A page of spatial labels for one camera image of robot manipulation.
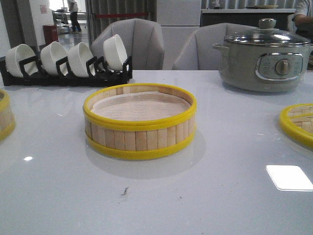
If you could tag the grey electric cooking pot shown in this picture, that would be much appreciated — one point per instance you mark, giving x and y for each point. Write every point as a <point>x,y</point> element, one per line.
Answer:
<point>263,68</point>

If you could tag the seated person at right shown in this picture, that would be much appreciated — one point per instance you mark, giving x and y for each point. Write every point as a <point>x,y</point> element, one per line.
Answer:
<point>303,18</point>

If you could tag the black bowl rack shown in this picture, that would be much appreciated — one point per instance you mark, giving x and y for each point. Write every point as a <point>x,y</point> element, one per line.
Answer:
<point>98,73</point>

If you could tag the glass pot lid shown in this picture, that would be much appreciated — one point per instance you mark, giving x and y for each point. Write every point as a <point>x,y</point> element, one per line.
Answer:
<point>267,35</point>

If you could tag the grey chair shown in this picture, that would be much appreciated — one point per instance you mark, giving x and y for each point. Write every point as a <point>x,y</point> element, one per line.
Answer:
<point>197,53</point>
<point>143,40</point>

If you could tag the woven bamboo steamer lid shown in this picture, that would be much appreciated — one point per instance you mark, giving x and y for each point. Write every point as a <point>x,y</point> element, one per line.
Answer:
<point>297,122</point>

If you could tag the white cabinet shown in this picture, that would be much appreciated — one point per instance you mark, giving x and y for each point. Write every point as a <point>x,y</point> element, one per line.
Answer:
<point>178,18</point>

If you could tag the red barrier tape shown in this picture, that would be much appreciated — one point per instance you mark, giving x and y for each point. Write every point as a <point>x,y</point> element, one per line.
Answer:
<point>125,15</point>

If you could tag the bamboo steamer tray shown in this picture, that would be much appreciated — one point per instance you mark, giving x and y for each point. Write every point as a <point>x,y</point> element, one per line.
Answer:
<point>140,140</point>
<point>7,119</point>

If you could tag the red bin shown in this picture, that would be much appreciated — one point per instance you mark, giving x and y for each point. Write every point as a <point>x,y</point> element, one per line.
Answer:
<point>50,33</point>

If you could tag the background person in white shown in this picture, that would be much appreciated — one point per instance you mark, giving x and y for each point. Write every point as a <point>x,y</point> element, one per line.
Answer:
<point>73,9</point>

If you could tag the left grey chair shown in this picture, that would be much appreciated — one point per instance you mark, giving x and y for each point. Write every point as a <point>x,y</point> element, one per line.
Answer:
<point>143,40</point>

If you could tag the right grey chair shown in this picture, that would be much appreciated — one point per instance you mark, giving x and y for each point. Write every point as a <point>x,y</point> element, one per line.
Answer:
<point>197,53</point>

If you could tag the white steamer cloth liner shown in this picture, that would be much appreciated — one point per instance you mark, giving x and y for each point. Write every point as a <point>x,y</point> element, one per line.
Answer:
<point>143,106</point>

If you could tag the white bowl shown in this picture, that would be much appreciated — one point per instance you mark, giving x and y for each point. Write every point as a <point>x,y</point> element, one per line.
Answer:
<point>50,54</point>
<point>115,52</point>
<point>14,56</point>
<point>77,58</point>

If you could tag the dark counter with shelf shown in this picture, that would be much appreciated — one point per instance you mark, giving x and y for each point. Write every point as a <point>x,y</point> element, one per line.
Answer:
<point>245,16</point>

